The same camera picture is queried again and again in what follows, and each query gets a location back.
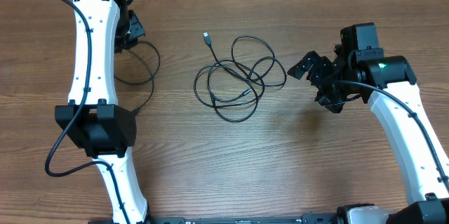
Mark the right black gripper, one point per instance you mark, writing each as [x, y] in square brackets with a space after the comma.
[334, 102]

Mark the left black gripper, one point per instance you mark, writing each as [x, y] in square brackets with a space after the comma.
[138, 31]

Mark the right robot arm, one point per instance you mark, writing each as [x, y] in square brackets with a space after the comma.
[389, 86]

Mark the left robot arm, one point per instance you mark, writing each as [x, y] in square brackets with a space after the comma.
[92, 117]

